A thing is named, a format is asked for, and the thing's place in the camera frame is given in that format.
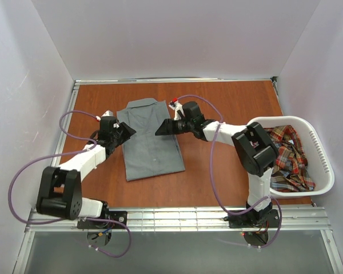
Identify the red plaid shirt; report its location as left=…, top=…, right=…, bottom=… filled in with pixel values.
left=265, top=125, right=316, bottom=192

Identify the aluminium left frame rail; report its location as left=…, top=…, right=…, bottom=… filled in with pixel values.
left=38, top=79, right=80, bottom=206

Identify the grey long sleeve shirt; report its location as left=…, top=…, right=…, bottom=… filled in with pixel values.
left=117, top=98, right=185, bottom=182

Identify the aluminium frame rail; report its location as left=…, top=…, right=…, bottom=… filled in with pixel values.
left=25, top=207, right=332, bottom=232
left=38, top=79, right=80, bottom=206

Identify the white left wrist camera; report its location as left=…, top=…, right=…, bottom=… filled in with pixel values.
left=96, top=110, right=113, bottom=121

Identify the white plastic laundry basket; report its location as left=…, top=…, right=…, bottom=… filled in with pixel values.
left=250, top=116, right=334, bottom=199

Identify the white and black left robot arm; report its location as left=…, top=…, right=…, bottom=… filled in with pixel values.
left=36, top=116, right=136, bottom=220

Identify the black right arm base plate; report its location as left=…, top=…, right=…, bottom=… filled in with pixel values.
left=223, top=209, right=281, bottom=228

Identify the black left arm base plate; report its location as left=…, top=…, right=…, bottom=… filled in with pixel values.
left=77, top=211, right=127, bottom=230

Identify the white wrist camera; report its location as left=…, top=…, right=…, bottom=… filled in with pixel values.
left=96, top=110, right=113, bottom=121
left=169, top=98, right=185, bottom=120

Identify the aluminium front frame rail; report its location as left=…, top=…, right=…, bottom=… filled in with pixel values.
left=25, top=207, right=332, bottom=232

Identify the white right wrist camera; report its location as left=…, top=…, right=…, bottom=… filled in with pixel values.
left=169, top=98, right=185, bottom=120

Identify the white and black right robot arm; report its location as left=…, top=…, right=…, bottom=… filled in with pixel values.
left=155, top=99, right=278, bottom=226

